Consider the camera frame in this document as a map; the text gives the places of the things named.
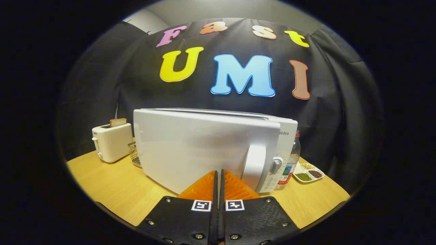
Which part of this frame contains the plastic bottle with red label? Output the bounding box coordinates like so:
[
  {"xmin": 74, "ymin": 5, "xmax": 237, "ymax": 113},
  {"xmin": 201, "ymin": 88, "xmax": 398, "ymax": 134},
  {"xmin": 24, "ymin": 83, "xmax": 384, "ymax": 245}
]
[{"xmin": 274, "ymin": 130, "xmax": 301, "ymax": 190}]

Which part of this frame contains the cream toaster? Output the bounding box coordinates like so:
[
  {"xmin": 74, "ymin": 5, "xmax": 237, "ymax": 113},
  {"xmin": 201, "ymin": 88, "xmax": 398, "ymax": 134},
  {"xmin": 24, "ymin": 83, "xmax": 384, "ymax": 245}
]
[{"xmin": 91, "ymin": 122, "xmax": 134, "ymax": 163}]

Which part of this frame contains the white microwave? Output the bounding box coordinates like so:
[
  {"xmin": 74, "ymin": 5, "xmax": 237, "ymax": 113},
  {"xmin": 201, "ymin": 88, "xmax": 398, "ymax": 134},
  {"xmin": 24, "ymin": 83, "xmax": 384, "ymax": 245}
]
[{"xmin": 133, "ymin": 108, "xmax": 298, "ymax": 195}]

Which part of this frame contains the wire mesh holder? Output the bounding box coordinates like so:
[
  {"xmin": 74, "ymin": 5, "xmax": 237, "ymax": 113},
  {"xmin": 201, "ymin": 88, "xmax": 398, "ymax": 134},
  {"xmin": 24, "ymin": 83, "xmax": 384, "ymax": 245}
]
[{"xmin": 128, "ymin": 141, "xmax": 143, "ymax": 168}]

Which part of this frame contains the white divided dish of beans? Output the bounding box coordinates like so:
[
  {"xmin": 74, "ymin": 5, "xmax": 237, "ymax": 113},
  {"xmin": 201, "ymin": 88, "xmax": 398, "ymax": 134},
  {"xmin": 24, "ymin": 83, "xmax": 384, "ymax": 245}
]
[{"xmin": 292, "ymin": 163, "xmax": 325, "ymax": 184}]

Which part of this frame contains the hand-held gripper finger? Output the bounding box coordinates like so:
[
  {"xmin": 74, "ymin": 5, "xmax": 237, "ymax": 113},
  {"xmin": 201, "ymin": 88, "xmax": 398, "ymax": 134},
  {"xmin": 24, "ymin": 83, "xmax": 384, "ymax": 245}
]
[
  {"xmin": 218, "ymin": 169, "xmax": 301, "ymax": 245},
  {"xmin": 136, "ymin": 170, "xmax": 218, "ymax": 245}
]

